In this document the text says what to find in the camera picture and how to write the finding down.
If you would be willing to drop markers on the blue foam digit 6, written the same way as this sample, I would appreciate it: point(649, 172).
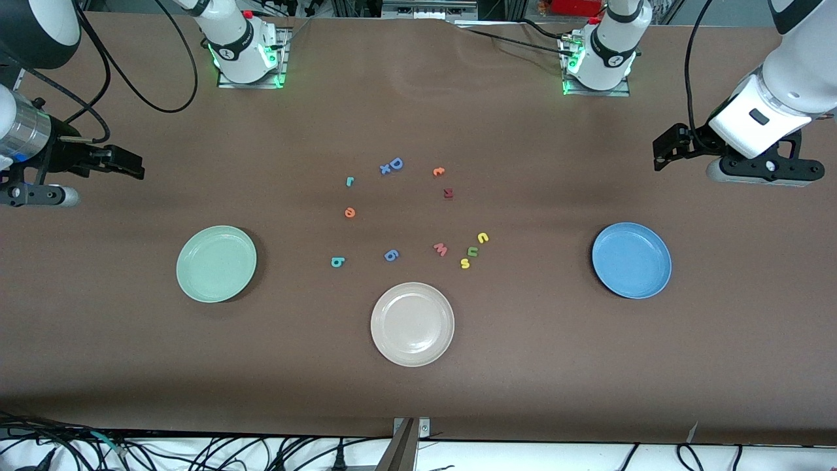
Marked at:
point(388, 253)

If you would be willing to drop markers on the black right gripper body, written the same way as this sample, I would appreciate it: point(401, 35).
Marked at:
point(64, 154)

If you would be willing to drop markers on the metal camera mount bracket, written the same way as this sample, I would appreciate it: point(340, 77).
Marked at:
point(400, 451)

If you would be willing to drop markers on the brown table cover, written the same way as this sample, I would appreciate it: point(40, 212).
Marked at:
point(131, 366)

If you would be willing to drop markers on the blue foam letter D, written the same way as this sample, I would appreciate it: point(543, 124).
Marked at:
point(391, 162)

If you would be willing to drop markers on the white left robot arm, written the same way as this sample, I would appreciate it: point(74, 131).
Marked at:
point(798, 72)

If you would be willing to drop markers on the beige plate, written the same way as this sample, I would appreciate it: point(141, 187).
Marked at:
point(412, 324)

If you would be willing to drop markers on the light green plate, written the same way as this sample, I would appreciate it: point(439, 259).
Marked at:
point(216, 265)

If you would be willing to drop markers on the red box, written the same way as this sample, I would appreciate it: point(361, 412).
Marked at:
point(575, 6)

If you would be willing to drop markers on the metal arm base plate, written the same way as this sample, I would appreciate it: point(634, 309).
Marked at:
point(595, 93)
point(283, 59)

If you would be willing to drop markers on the black power plug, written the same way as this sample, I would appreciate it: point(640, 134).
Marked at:
point(339, 461)

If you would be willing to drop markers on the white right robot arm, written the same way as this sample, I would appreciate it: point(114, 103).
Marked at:
point(235, 39)

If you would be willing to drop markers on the silver aluminium extrusion rail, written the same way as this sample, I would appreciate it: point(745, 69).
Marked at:
point(428, 8)

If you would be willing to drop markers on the pink foam letter w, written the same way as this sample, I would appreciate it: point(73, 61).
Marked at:
point(441, 251)

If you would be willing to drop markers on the blue plate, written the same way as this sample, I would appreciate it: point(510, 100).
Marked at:
point(631, 260)

